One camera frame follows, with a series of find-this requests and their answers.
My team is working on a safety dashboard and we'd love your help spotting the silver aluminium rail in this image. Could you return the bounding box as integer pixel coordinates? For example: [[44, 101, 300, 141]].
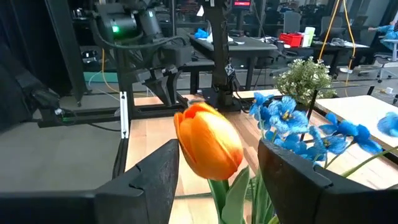
[[119, 90, 131, 140]]

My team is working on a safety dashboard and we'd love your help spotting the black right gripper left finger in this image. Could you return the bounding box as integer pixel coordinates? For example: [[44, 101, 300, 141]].
[[0, 138, 181, 224]]

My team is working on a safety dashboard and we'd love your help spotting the blue artificial flower bunch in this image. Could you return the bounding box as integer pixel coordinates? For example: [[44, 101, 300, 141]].
[[248, 91, 398, 224]]

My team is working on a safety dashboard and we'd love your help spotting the grey office chair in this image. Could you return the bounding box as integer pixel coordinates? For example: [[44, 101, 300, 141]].
[[282, 11, 303, 34]]

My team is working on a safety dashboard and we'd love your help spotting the blue cloth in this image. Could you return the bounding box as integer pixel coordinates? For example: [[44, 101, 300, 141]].
[[193, 27, 210, 40]]

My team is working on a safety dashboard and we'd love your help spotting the person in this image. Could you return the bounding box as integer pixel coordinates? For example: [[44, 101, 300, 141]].
[[368, 20, 398, 52]]

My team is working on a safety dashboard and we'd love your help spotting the orange artificial tulip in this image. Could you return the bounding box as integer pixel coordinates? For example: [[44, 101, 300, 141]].
[[173, 101, 251, 224]]

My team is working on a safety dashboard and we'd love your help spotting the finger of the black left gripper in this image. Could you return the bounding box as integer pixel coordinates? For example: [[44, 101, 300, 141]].
[[167, 70, 183, 106], [144, 77, 174, 107]]

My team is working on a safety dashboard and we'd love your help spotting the yellow cable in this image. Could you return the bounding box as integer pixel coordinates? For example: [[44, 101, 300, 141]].
[[317, 0, 341, 62], [341, 0, 358, 90]]

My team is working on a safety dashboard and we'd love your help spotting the red plastic box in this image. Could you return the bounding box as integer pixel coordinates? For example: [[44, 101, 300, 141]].
[[278, 32, 303, 49]]

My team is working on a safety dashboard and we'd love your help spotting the red lit display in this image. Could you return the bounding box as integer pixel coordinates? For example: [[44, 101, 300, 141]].
[[232, 0, 252, 10]]

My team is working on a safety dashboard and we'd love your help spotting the green potted plant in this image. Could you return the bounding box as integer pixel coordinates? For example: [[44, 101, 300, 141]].
[[272, 57, 337, 110]]

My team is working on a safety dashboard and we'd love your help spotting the wooden shelf black metal frame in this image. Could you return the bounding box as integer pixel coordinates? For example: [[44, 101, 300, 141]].
[[306, 84, 398, 162]]

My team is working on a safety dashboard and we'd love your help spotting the black office desk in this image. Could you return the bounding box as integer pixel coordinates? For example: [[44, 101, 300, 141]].
[[188, 34, 279, 93]]

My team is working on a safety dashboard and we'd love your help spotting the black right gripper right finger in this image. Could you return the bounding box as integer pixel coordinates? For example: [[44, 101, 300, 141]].
[[257, 139, 398, 224]]

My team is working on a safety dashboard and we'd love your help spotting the white cylindrical container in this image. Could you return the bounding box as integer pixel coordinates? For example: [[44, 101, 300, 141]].
[[303, 26, 317, 48]]

